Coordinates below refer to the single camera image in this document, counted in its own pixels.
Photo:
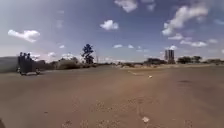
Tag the tall dark tree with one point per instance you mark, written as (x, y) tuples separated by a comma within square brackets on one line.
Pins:
[(88, 54)]

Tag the low dark building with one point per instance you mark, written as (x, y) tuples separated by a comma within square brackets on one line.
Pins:
[(154, 61)]

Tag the row of bushes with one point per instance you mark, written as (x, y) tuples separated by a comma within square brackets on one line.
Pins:
[(70, 63)]

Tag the tall grey building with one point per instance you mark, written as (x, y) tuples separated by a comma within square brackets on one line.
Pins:
[(169, 55)]

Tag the row of distant trees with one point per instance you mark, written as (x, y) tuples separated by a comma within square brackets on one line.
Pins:
[(196, 60)]

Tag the dark vehicle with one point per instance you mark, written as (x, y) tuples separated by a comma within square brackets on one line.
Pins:
[(27, 64)]

